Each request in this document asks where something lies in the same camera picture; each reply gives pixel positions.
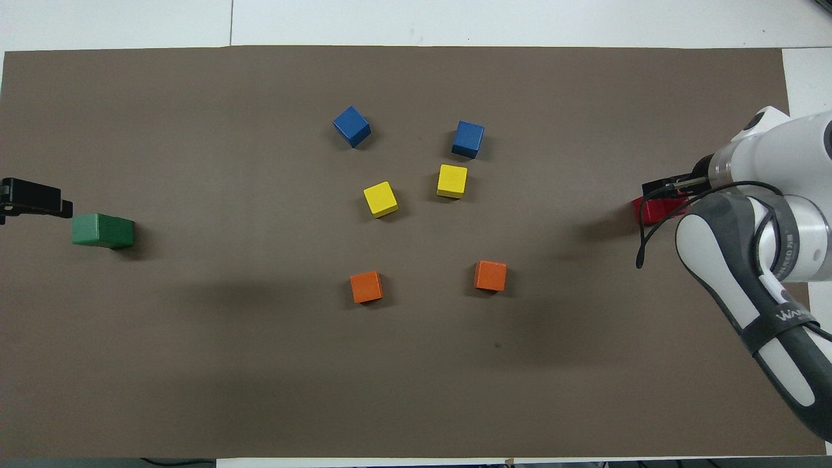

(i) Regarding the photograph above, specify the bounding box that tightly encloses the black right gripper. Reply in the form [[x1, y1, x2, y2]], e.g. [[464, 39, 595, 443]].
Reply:
[[642, 153, 716, 200]]

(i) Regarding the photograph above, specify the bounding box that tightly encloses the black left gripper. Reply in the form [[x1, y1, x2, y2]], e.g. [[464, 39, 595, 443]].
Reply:
[[0, 177, 73, 225]]

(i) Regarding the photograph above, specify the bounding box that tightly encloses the orange wooden cube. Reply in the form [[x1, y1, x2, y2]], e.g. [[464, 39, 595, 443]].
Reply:
[[474, 260, 508, 293], [350, 270, 384, 304]]

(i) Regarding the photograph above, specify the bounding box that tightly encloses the blue wooden cube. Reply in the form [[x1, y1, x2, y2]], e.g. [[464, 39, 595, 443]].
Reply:
[[451, 120, 486, 160], [333, 105, 372, 149]]

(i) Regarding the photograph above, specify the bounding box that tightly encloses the yellow wooden cube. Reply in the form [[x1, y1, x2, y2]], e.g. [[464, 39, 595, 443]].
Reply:
[[363, 181, 399, 218], [437, 164, 469, 200]]

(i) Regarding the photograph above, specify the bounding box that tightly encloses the brown table mat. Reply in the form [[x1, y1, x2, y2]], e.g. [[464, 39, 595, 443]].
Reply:
[[0, 45, 826, 459]]

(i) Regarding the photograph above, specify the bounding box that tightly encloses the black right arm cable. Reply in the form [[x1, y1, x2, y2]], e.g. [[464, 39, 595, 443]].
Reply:
[[636, 181, 832, 342]]

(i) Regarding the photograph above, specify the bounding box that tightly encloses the black printed velcro strap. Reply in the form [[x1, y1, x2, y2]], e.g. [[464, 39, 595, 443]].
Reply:
[[741, 305, 821, 355], [764, 195, 797, 283]]

